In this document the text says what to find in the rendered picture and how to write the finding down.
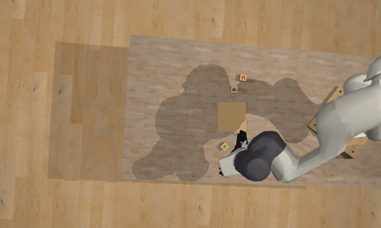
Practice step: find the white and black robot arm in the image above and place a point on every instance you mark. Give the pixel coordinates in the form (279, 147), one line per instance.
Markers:
(355, 114)

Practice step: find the tan flat mat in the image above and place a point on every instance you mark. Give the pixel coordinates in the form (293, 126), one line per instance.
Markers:
(231, 116)

